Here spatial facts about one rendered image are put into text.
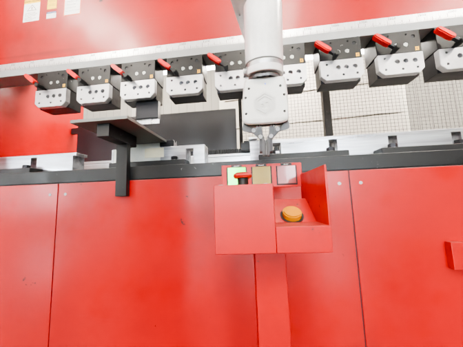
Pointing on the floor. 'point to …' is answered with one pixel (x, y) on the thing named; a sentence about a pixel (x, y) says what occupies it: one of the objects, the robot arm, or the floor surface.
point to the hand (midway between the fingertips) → (266, 147)
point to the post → (326, 113)
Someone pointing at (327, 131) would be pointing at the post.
